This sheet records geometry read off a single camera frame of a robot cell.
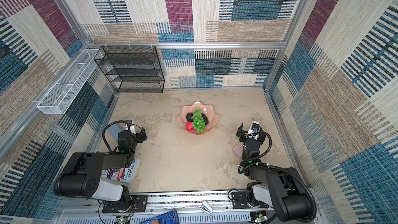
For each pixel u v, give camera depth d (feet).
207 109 3.42
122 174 2.65
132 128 2.68
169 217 2.14
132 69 3.66
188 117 3.24
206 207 2.32
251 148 2.12
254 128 2.35
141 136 2.78
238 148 2.97
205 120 3.23
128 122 2.69
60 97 2.35
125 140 2.31
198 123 2.93
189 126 3.03
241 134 2.59
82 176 1.45
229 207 2.39
